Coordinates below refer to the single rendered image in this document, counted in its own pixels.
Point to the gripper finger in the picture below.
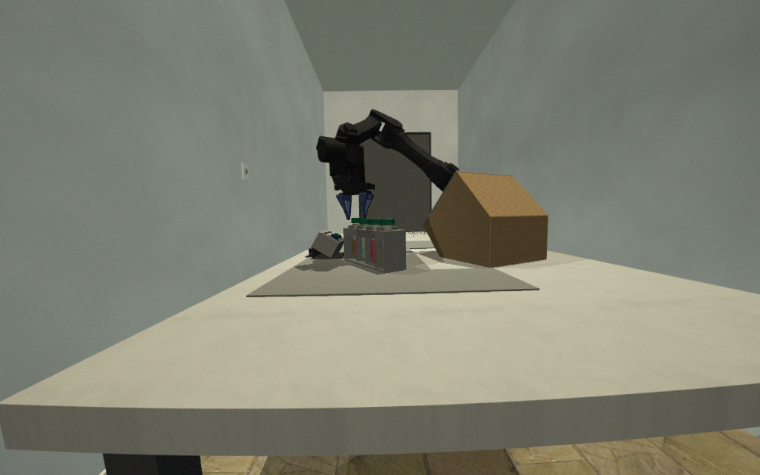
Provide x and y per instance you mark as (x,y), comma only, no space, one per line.
(346,203)
(365,201)

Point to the grey sloping control panel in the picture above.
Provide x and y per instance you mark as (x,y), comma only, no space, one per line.
(327,245)

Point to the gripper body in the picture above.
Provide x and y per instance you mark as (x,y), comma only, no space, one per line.
(355,189)

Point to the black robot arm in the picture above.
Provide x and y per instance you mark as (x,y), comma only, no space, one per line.
(346,157)

